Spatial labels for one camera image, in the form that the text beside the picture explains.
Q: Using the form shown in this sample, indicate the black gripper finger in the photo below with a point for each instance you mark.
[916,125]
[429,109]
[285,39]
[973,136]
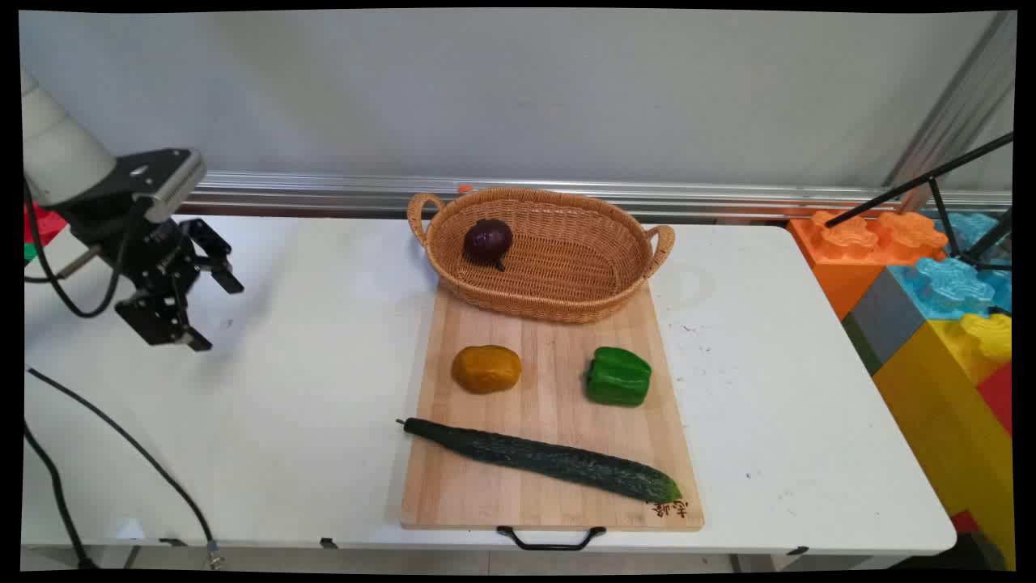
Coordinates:
[158,320]
[217,261]

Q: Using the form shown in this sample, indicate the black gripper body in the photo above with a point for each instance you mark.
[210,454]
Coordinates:
[158,255]

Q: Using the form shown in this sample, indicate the long dark green cucumber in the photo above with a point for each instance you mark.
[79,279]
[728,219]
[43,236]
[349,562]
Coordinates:
[550,458]

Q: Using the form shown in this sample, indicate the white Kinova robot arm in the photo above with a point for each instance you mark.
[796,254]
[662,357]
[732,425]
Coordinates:
[61,150]

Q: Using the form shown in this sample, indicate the dark purple onion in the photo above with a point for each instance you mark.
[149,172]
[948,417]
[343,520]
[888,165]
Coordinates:
[488,240]

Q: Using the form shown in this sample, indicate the orange brown potato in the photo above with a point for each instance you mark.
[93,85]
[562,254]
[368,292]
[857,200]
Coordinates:
[486,369]

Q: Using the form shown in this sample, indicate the woven wicker basket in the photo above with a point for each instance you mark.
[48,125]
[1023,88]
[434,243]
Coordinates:
[558,275]

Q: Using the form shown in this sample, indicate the bamboo cutting board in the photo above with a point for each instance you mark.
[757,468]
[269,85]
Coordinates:
[550,405]

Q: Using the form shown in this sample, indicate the green bell pepper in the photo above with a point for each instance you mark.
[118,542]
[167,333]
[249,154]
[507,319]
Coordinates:
[618,376]

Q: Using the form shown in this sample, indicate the orange giant toy block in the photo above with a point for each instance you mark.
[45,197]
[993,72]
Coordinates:
[842,259]

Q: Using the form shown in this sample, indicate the grey giant toy block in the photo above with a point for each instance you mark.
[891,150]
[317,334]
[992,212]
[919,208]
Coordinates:
[886,320]

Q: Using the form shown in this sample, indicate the blue giant toy block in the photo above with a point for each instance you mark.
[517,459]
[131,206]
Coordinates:
[951,287]

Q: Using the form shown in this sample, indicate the black tripod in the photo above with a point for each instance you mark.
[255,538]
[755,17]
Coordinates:
[947,170]

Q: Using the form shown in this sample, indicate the yellow giant toy block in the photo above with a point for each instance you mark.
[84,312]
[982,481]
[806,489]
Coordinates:
[947,405]

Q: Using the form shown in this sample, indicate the red giant toy block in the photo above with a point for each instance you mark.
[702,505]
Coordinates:
[997,397]

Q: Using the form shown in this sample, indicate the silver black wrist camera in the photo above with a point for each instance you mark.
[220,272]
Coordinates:
[162,182]

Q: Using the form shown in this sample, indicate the aluminium wall rail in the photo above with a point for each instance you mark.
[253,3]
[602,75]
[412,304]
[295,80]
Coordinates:
[647,197]

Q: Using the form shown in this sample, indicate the aluminium corner post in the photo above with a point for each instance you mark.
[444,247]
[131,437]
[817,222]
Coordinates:
[955,105]

